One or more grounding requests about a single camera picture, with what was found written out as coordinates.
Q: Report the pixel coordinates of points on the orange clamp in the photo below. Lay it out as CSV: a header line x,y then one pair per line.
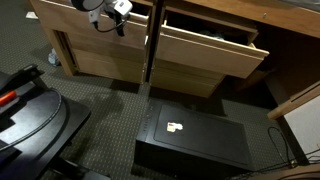
x,y
7,97

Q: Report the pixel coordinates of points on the lower wooden drawer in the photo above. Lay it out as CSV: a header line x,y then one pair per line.
x,y
106,63
183,80

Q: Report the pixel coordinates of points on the wooden desk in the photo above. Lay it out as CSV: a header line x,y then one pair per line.
x,y
293,100

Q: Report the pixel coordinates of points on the black computer case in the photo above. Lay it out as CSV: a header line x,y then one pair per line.
x,y
200,140

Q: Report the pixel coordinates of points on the grey clothes pile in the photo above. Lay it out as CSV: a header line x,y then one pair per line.
x,y
53,57

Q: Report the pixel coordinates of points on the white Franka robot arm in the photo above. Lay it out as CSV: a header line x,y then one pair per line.
x,y
95,6

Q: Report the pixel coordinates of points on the white paper scrap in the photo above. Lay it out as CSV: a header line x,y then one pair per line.
x,y
32,15

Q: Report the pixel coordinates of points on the wooden bed frame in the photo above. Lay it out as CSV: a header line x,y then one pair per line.
x,y
253,13

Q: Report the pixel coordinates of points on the blue cloth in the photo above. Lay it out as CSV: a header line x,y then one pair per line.
x,y
210,34

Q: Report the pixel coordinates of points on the black robot cart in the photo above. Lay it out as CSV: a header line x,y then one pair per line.
x,y
36,133

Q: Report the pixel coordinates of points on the wooden drawer with blue cloth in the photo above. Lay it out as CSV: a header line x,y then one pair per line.
x,y
206,55

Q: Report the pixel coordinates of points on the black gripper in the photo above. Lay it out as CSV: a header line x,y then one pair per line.
x,y
120,18

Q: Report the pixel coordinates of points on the white sticker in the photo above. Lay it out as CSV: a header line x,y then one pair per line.
x,y
174,127

